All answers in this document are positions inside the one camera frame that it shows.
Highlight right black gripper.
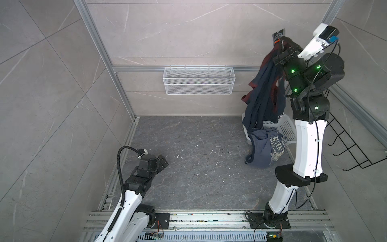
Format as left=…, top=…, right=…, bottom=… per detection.
left=275, top=35, right=309, bottom=99

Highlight navy tank top red trim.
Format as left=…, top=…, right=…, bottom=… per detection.
left=242, top=39, right=286, bottom=131

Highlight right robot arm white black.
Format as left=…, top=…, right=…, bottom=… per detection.
left=262, top=35, right=345, bottom=228

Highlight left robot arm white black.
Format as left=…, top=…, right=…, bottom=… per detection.
left=96, top=154, right=168, bottom=242

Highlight grey-blue printed tank top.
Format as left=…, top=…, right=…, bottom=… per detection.
left=244, top=127, right=287, bottom=168

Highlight white plastic laundry basket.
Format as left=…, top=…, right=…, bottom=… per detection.
left=241, top=112, right=297, bottom=146

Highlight left black corrugated cable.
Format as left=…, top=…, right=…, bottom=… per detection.
left=116, top=146, right=143, bottom=209

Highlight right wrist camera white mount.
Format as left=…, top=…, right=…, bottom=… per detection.
left=297, top=23, right=340, bottom=61

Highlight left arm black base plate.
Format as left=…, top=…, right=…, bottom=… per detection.
left=146, top=213, right=170, bottom=230

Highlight white wire mesh wall basket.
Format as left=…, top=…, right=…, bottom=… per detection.
left=163, top=67, right=236, bottom=95

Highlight black wire hook rack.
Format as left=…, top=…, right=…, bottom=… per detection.
left=326, top=91, right=387, bottom=173

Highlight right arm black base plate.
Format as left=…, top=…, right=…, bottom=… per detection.
left=247, top=212, right=291, bottom=229

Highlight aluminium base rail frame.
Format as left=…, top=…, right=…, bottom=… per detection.
left=79, top=211, right=342, bottom=242

